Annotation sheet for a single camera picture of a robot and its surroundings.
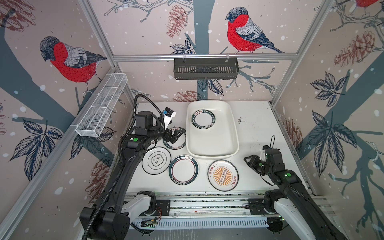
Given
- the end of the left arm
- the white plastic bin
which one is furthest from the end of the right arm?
the end of the left arm

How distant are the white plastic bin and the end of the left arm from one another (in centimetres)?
24

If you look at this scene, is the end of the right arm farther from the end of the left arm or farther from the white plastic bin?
the end of the left arm

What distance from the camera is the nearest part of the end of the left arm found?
0.61 m
